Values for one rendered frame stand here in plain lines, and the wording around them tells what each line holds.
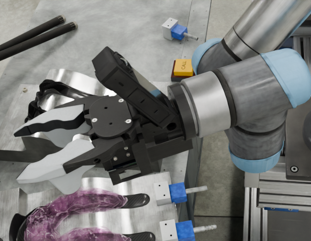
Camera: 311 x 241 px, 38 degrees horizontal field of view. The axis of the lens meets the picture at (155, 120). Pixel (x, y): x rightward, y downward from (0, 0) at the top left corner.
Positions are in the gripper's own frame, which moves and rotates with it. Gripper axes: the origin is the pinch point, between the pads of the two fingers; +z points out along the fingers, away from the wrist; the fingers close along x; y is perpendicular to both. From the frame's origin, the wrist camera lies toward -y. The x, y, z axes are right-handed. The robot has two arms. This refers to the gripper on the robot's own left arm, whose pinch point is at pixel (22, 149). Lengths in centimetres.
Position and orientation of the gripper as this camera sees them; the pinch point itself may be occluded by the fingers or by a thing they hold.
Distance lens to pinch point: 55.5
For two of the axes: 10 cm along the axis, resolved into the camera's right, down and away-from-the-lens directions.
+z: -9.5, 3.1, -0.8
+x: -2.7, -6.2, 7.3
